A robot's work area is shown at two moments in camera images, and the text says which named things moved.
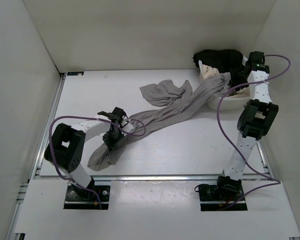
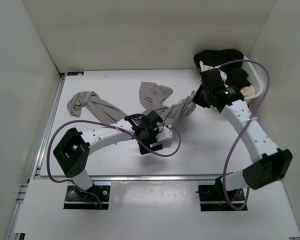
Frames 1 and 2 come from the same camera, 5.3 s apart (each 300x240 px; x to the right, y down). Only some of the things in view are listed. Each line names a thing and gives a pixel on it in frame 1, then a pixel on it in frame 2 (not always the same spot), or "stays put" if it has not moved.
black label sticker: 75,73 stays put
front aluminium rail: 156,178 stays put
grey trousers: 177,103 → 88,102
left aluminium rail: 42,149 stays put
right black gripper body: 238,78 → 201,97
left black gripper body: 110,138 → 151,131
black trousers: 222,61 stays put
